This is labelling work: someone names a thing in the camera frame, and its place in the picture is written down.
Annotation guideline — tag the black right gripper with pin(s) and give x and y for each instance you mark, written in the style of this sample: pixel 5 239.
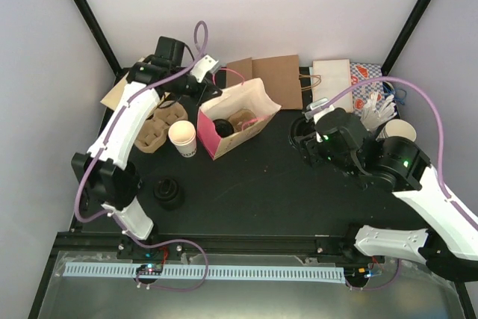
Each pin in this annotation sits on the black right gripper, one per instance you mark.
pixel 308 148

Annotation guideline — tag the white paper coffee cup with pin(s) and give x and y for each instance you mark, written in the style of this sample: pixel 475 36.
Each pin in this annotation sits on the white paper coffee cup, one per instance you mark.
pixel 182 135

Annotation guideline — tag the white plastic cutlery bunch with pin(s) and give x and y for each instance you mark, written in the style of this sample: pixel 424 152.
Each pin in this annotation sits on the white plastic cutlery bunch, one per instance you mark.
pixel 378 110

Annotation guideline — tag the stack of paper cups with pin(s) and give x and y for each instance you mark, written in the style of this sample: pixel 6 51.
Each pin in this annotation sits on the stack of paper cups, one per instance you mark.
pixel 398 128

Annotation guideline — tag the cake print paper bag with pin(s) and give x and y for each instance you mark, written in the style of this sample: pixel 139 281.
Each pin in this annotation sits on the cake print paper bag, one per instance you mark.
pixel 249 95

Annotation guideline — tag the white perforated front rail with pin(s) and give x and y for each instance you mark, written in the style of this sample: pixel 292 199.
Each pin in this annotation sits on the white perforated front rail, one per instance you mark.
pixel 210 272

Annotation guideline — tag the brown pulp cup carrier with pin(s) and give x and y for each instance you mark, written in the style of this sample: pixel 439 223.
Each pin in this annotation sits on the brown pulp cup carrier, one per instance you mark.
pixel 153 133

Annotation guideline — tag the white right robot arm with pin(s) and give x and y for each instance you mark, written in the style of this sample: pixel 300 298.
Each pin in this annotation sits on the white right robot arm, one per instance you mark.
pixel 448 247

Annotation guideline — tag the brown kraft paper bag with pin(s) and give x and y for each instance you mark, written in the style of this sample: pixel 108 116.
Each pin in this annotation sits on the brown kraft paper bag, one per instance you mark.
pixel 280 76

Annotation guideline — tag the stack of black lids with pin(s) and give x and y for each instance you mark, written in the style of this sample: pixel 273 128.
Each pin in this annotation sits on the stack of black lids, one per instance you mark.
pixel 168 193

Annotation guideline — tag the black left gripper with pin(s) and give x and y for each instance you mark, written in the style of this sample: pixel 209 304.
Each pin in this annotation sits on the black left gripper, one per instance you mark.
pixel 206 93

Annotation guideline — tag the white paper bag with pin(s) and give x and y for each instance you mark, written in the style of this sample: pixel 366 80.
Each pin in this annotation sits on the white paper bag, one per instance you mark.
pixel 324 79

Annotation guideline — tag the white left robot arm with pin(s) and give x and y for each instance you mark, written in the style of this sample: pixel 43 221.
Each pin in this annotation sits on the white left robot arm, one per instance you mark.
pixel 104 171

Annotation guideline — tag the tan paper bag with handles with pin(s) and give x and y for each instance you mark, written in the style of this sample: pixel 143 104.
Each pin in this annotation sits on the tan paper bag with handles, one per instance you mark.
pixel 113 97

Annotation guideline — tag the red blue patterned bag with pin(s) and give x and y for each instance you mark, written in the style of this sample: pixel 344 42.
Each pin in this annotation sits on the red blue patterned bag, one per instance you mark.
pixel 361 72

